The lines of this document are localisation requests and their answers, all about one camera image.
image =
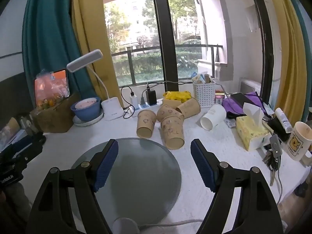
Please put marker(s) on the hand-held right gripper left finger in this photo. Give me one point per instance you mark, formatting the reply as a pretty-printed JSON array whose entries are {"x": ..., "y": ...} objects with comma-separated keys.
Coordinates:
[{"x": 106, "y": 162}]

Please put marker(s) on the black charger plug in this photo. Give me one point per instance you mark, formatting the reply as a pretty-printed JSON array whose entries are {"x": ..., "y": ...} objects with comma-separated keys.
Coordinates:
[{"x": 151, "y": 97}]

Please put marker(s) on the white charger plug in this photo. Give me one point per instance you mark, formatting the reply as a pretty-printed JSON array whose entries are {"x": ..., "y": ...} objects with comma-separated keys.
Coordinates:
[{"x": 133, "y": 99}]

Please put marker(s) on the white round puck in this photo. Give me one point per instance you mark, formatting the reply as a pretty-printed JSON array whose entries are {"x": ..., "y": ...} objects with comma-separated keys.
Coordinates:
[{"x": 126, "y": 226}]

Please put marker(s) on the yellow plastic bag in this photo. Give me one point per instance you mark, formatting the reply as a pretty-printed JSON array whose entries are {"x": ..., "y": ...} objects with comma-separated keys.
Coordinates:
[{"x": 176, "y": 96}]

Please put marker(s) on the balcony railing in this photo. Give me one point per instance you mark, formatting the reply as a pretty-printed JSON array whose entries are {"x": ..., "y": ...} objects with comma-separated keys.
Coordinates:
[{"x": 146, "y": 53}]

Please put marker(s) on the white power strip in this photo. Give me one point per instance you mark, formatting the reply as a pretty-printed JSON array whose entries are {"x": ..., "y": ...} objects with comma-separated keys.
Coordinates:
[{"x": 143, "y": 106}]

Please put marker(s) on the wooden box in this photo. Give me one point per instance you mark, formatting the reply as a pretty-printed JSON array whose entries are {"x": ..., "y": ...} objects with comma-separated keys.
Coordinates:
[{"x": 54, "y": 117}]

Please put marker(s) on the brown printed paper cup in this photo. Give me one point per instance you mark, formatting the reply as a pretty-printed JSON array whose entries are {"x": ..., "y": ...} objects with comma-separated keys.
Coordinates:
[
  {"x": 168, "y": 112},
  {"x": 189, "y": 107},
  {"x": 173, "y": 134},
  {"x": 145, "y": 124}
]

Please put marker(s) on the white desk lamp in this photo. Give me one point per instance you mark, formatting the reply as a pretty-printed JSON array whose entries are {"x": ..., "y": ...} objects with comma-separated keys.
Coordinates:
[{"x": 111, "y": 107}]

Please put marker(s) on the yellow tissue box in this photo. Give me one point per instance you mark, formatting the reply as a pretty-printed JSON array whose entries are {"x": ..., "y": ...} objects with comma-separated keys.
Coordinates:
[{"x": 252, "y": 129}]

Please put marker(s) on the blue bowl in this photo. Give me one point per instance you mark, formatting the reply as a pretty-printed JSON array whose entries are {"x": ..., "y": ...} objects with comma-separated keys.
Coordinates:
[{"x": 85, "y": 111}]

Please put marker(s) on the white paper cup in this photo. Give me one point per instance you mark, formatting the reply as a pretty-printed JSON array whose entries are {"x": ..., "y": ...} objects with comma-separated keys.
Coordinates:
[{"x": 213, "y": 117}]

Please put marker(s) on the grey round mat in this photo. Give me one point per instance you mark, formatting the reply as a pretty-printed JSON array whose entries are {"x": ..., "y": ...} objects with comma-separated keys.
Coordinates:
[{"x": 141, "y": 175}]

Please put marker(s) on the black pouch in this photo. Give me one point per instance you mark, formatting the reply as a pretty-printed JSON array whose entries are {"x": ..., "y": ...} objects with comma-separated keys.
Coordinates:
[{"x": 277, "y": 129}]

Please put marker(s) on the white bear mug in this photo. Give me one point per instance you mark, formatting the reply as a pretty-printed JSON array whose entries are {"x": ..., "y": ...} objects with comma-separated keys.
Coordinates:
[{"x": 297, "y": 141}]

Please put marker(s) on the teal curtain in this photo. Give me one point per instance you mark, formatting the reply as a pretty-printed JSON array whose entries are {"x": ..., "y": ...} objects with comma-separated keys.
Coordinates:
[{"x": 48, "y": 29}]

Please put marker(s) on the yellow curtain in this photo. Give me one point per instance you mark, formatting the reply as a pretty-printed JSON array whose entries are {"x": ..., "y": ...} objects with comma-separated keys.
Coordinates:
[
  {"x": 90, "y": 29},
  {"x": 290, "y": 53}
]

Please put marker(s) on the black window frame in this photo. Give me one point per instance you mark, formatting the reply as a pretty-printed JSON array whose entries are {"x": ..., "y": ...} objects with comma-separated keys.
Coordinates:
[{"x": 163, "y": 29}]

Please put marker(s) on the white plate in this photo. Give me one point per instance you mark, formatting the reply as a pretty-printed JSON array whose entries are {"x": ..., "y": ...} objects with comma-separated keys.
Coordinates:
[{"x": 87, "y": 122}]

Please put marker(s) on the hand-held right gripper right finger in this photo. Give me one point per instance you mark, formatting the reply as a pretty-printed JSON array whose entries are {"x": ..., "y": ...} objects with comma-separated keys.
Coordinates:
[{"x": 203, "y": 162}]

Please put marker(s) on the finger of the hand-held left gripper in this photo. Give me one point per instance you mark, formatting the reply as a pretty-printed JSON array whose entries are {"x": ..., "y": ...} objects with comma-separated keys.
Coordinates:
[{"x": 29, "y": 143}]

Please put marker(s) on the black notebook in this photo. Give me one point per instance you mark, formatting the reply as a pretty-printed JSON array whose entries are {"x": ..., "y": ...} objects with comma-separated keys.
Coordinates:
[{"x": 243, "y": 100}]

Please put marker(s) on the white plastic basket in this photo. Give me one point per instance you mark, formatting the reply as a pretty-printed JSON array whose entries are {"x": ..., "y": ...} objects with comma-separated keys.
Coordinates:
[{"x": 204, "y": 93}]

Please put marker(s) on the white tube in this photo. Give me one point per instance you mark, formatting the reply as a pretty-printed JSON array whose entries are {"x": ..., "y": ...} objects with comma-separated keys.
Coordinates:
[{"x": 283, "y": 119}]

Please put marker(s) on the bunch of keys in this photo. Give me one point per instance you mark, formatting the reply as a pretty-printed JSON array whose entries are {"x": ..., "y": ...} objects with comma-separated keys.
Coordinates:
[{"x": 273, "y": 158}]

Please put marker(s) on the purple cloth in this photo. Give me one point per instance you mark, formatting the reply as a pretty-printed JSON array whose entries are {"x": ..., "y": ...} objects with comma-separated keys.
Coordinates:
[{"x": 230, "y": 106}]

